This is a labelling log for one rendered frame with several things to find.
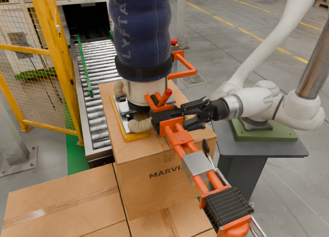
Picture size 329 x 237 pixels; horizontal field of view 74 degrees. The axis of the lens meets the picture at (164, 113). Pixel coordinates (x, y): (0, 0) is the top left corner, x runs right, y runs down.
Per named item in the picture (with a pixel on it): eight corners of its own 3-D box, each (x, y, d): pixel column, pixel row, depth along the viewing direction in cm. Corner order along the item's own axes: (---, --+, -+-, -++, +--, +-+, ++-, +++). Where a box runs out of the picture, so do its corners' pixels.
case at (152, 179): (109, 136, 146) (97, 83, 121) (165, 123, 156) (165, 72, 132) (129, 221, 100) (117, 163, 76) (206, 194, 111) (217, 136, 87)
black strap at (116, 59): (111, 59, 93) (109, 50, 91) (162, 51, 100) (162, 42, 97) (122, 82, 76) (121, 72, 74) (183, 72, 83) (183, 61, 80)
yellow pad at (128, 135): (109, 98, 110) (107, 89, 107) (129, 94, 113) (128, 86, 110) (124, 143, 84) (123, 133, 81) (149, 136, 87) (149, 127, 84)
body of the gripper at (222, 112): (229, 105, 74) (205, 111, 72) (225, 124, 79) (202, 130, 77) (217, 94, 80) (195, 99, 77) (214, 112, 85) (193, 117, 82)
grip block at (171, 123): (150, 122, 78) (149, 109, 75) (175, 116, 81) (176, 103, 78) (158, 137, 72) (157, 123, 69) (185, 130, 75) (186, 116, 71)
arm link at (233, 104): (239, 122, 81) (225, 126, 79) (225, 108, 87) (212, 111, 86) (245, 102, 75) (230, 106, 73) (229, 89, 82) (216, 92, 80)
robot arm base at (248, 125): (255, 108, 151) (258, 102, 147) (273, 129, 133) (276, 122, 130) (230, 110, 148) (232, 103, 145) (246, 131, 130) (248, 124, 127)
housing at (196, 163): (179, 167, 62) (180, 155, 59) (200, 160, 64) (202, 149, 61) (190, 186, 57) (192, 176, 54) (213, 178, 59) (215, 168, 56)
